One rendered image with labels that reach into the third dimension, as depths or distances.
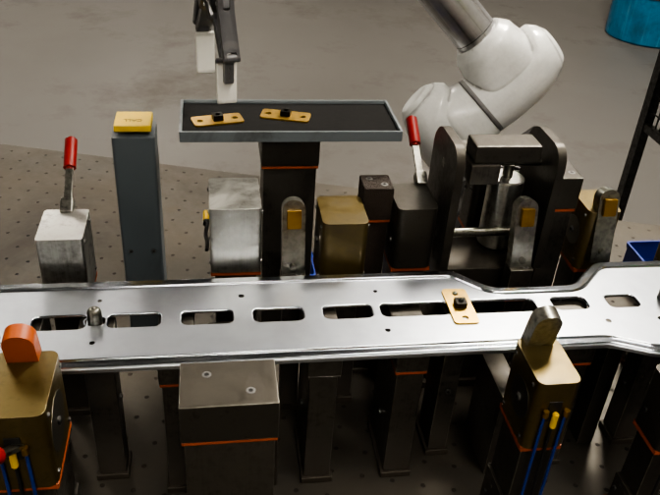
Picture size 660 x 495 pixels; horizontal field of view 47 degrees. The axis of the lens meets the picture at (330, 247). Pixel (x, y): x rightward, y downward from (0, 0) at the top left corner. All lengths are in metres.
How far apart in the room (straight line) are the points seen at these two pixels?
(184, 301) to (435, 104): 0.87
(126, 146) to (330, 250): 0.38
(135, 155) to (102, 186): 0.79
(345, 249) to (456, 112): 0.67
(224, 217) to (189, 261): 0.62
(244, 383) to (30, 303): 0.37
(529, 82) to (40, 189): 1.24
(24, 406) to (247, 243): 0.43
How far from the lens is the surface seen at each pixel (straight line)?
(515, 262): 1.29
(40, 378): 0.95
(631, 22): 6.38
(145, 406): 1.41
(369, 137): 1.27
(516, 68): 1.77
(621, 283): 1.31
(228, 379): 0.96
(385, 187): 1.24
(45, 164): 2.23
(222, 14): 1.16
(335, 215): 1.19
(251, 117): 1.31
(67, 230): 1.21
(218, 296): 1.14
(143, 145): 1.30
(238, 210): 1.14
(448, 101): 1.79
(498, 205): 1.31
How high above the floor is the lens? 1.68
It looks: 33 degrees down
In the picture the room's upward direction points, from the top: 4 degrees clockwise
